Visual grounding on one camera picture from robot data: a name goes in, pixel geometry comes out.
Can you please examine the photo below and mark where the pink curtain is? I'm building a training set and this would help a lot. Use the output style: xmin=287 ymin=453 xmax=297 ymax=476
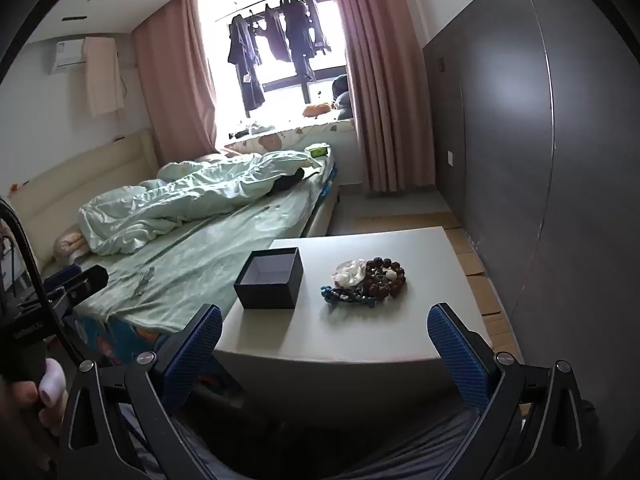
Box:
xmin=131 ymin=0 xmax=219 ymax=167
xmin=325 ymin=0 xmax=442 ymax=196

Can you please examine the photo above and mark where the white low table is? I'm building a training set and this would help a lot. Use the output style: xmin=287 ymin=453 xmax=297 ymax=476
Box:
xmin=212 ymin=226 xmax=494 ymax=416

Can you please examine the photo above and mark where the white butterfly brooch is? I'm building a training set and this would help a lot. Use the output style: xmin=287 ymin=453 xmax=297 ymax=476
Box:
xmin=332 ymin=259 xmax=371 ymax=289

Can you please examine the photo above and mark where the white air conditioner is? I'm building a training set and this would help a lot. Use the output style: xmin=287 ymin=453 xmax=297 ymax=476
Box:
xmin=49 ymin=39 xmax=88 ymax=75

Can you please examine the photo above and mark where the bed with green sheet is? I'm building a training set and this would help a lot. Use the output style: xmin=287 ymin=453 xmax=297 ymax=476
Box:
xmin=10 ymin=130 xmax=342 ymax=376

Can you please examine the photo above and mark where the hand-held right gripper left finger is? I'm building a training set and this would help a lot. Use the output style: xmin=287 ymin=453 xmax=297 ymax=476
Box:
xmin=60 ymin=304 xmax=251 ymax=480

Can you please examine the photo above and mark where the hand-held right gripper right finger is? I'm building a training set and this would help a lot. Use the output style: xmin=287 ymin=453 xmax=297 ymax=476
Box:
xmin=426 ymin=302 xmax=597 ymax=480

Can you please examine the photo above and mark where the pink pillow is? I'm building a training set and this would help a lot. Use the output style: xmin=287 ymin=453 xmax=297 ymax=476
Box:
xmin=52 ymin=232 xmax=89 ymax=262

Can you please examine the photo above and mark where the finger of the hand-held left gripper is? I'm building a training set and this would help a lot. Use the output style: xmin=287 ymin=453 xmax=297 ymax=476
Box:
xmin=44 ymin=264 xmax=110 ymax=311

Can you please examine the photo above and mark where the printed window seat cushion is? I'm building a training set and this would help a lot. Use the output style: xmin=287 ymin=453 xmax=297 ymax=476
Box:
xmin=225 ymin=119 xmax=357 ymax=157

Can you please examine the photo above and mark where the person's left hand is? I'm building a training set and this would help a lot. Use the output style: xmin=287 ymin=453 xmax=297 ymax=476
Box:
xmin=0 ymin=355 xmax=68 ymax=443

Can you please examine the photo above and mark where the blue bead bracelet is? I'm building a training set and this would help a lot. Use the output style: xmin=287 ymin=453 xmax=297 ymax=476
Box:
xmin=321 ymin=284 xmax=382 ymax=309

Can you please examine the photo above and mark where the brown bead bracelet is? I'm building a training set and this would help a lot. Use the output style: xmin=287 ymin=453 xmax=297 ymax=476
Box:
xmin=364 ymin=257 xmax=407 ymax=297

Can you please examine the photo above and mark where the hanging beige towel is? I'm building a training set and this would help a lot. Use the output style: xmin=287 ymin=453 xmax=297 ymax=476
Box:
xmin=82 ymin=36 xmax=126 ymax=120

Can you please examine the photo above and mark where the light green quilt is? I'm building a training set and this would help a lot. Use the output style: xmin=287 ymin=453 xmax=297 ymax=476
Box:
xmin=77 ymin=151 xmax=322 ymax=256

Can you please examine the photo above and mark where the dark cushion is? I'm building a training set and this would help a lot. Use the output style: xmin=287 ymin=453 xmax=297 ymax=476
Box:
xmin=332 ymin=74 xmax=354 ymax=122

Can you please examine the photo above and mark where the black jewelry box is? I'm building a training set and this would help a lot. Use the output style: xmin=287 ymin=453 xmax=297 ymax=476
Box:
xmin=233 ymin=248 xmax=305 ymax=310

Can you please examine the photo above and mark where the black cloth item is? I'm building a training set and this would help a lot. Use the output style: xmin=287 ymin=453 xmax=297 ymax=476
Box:
xmin=272 ymin=167 xmax=306 ymax=192

